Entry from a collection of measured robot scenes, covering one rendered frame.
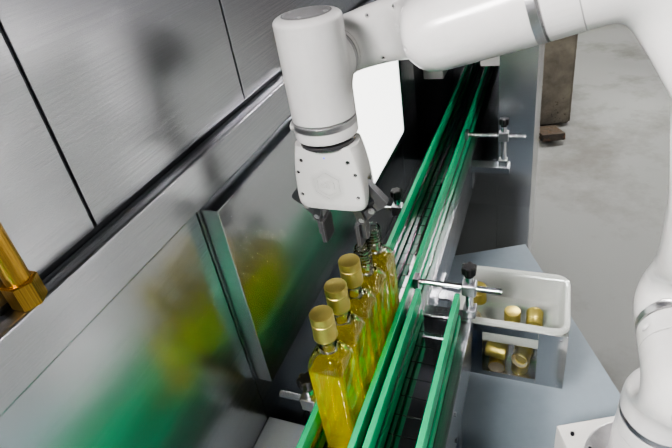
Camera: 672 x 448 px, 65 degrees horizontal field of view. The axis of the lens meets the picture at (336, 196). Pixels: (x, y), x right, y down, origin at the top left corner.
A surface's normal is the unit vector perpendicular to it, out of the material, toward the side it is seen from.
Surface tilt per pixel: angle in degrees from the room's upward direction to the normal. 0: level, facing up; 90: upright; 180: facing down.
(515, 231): 90
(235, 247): 90
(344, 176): 89
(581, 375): 0
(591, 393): 0
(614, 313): 0
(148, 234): 90
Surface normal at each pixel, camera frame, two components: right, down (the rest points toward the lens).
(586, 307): -0.15, -0.84
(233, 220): 0.93, 0.07
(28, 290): 0.63, 0.33
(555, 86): -0.05, 0.54
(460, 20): -0.45, 0.25
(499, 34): -0.20, 0.79
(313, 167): -0.40, 0.50
